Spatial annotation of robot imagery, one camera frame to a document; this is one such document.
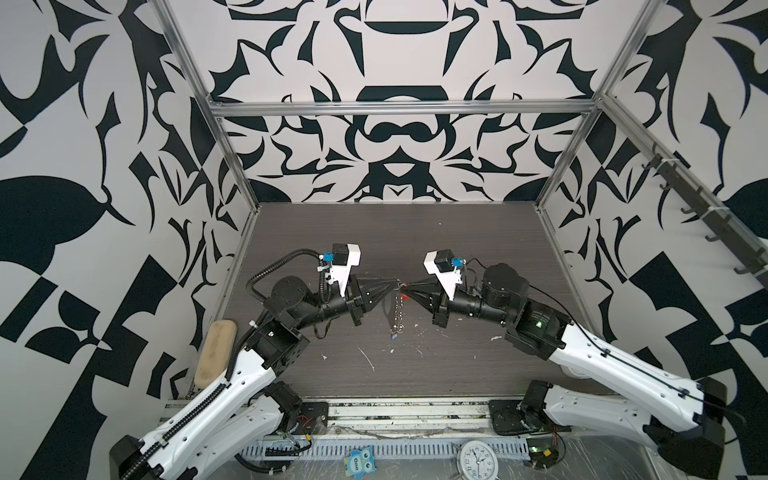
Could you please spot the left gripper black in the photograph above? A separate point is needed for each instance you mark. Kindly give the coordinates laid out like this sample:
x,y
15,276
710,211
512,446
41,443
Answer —
x,y
358,300

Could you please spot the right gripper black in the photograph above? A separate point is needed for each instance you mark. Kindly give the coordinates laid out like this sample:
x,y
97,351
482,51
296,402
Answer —
x,y
432,288

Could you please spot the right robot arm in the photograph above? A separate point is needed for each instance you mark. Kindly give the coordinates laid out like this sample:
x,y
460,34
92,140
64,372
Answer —
x,y
679,418

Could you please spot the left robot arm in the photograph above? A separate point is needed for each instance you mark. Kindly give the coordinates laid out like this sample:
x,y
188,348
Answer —
x,y
247,401

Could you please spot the blue owl toy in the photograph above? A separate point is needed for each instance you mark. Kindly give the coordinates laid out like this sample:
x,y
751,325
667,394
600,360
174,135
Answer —
x,y
359,462

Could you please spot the white analog clock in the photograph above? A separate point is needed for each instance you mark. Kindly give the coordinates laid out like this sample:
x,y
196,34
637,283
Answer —
x,y
476,460

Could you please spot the green circuit board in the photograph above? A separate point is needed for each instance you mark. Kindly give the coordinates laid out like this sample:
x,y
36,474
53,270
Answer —
x,y
545,452

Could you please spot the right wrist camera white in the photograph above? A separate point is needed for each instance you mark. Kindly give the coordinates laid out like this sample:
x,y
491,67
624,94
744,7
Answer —
x,y
447,268

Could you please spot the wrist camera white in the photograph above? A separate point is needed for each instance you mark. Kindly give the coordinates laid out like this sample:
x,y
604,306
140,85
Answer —
x,y
335,266
447,268

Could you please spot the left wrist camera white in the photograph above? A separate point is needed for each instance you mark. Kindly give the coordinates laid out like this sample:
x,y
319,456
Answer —
x,y
335,266

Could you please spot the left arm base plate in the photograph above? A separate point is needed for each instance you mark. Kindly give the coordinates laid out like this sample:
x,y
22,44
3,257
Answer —
x,y
309,418

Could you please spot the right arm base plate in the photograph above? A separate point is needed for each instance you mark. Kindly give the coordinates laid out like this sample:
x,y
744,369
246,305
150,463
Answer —
x,y
507,419

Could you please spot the white slotted cable duct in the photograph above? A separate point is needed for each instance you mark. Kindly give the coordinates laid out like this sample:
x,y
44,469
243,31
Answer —
x,y
330,449

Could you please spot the black coat hook rail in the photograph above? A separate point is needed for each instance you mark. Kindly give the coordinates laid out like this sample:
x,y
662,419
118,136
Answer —
x,y
701,203

